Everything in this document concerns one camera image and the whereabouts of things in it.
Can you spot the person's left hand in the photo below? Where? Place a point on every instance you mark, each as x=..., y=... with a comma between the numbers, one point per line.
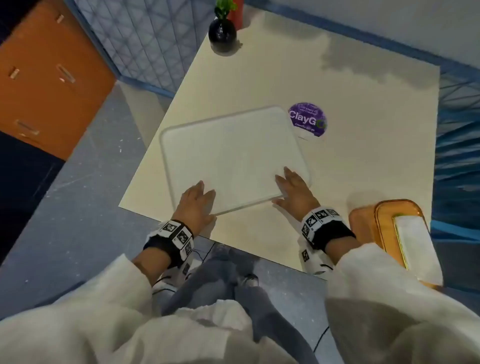
x=195, y=208

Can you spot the person's right hand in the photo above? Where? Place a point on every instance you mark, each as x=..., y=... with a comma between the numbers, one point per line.
x=298, y=198

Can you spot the orange tissue box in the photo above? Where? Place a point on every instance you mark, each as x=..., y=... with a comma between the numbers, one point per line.
x=382, y=221

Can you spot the person's right forearm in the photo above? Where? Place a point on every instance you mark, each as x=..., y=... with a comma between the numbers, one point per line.
x=341, y=249

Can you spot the person's left forearm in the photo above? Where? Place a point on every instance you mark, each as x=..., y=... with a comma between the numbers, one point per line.
x=148, y=262

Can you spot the left marker wristband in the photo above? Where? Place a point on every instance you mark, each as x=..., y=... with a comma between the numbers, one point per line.
x=168, y=240

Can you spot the marker wristband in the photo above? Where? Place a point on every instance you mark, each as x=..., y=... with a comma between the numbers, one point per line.
x=168, y=240
x=330, y=230

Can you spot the right marker wristband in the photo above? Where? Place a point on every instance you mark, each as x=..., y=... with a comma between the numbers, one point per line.
x=330, y=230

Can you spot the blue jeans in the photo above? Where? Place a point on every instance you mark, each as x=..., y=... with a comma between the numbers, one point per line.
x=225, y=277

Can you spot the purple round sticker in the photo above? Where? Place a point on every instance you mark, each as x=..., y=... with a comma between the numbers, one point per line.
x=305, y=120

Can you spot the cream table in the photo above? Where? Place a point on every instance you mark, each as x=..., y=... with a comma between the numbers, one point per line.
x=375, y=157

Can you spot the grey shoe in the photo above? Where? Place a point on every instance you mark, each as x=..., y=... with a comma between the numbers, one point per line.
x=249, y=280

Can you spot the white tissue pack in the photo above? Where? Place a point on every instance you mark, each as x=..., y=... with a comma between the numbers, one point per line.
x=416, y=243

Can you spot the blue lattice fence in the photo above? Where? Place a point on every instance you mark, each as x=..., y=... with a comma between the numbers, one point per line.
x=457, y=150

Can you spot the white jacket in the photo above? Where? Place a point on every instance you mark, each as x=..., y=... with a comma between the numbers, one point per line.
x=75, y=330

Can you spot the dark blue cabinet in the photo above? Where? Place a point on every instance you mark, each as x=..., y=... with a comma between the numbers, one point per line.
x=22, y=195

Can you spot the blue mesh partition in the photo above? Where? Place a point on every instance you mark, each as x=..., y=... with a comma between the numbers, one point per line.
x=150, y=37

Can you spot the black round vase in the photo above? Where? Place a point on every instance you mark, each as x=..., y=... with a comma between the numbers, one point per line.
x=222, y=32

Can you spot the orange cabinet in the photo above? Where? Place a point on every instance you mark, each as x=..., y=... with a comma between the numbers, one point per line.
x=45, y=105

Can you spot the red cylinder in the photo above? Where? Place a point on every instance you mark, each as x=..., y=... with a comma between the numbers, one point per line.
x=238, y=15

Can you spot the green plant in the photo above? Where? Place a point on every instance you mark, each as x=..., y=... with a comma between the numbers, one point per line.
x=224, y=6

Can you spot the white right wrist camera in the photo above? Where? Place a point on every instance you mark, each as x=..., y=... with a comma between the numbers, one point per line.
x=313, y=262

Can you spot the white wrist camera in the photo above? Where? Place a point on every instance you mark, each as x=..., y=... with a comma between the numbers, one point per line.
x=165, y=287
x=313, y=262

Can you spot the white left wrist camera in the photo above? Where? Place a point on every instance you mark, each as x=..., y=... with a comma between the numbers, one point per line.
x=165, y=287

